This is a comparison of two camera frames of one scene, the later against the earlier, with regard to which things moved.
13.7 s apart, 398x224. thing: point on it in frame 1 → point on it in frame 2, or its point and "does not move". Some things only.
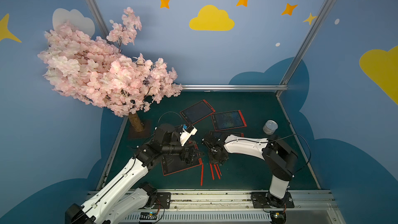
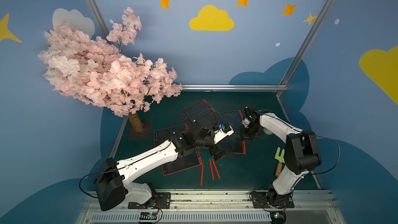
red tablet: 197,111 does not move
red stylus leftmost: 202,175 does not move
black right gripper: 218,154 → 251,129
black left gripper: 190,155 → 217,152
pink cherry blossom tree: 103,73 does not move
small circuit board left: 148,215 does not move
